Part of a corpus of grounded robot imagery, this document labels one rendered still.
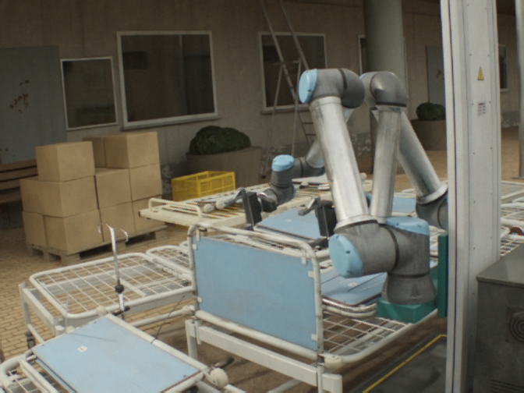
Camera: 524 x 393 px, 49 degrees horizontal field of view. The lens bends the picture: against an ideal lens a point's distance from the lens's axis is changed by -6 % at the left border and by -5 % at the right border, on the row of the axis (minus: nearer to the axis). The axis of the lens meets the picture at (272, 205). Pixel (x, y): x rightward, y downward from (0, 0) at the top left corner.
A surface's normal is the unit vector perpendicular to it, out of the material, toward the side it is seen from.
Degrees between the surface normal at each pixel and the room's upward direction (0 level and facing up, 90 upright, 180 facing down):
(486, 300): 90
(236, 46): 90
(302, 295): 90
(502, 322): 90
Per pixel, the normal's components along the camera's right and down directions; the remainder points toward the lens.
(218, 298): -0.72, 0.18
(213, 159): -0.22, 0.38
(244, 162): 0.61, 0.30
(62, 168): 0.80, 0.07
